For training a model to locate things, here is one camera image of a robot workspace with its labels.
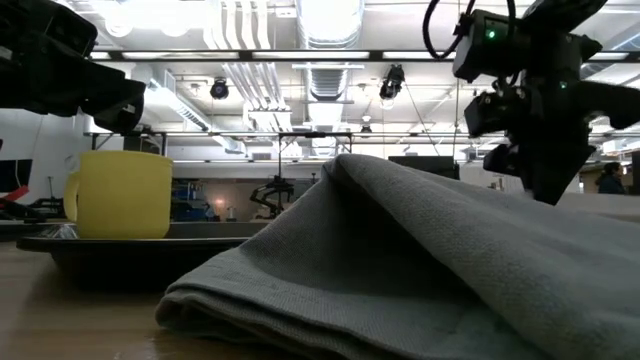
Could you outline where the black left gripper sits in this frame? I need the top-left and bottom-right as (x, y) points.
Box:
(74, 59), (147, 135)

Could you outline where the black plastic tray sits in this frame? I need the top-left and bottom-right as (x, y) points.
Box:
(16, 220), (274, 294)

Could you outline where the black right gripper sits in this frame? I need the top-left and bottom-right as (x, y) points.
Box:
(463, 33), (604, 206)

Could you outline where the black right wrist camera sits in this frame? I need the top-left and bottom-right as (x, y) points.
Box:
(452, 8), (532, 85)

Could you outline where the black frame crossbar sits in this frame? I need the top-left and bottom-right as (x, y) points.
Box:
(88, 48), (640, 63)

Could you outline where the black ceiling spotlight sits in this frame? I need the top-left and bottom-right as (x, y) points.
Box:
(209, 76), (231, 101)
(378, 63), (407, 101)

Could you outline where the grey cloth napkin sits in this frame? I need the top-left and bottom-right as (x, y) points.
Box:
(154, 153), (640, 360)

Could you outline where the dark wall screen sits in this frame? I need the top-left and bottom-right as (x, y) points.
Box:
(0, 158), (34, 194)

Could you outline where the black computer monitor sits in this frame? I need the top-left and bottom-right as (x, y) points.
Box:
(388, 155), (461, 181)

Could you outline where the person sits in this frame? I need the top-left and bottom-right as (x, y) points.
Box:
(594, 161), (627, 196)

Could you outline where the silver ventilation duct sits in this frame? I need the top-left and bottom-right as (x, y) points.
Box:
(295, 0), (367, 104)

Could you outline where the black camera cable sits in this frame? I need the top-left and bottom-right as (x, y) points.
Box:
(422, 0), (517, 61)

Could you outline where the yellow plastic mug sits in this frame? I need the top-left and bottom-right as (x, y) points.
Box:
(63, 149), (174, 240)

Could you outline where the black background gantry frame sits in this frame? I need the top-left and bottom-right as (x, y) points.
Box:
(83, 129), (640, 166)

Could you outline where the red object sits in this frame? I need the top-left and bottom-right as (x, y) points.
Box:
(0, 184), (31, 209)

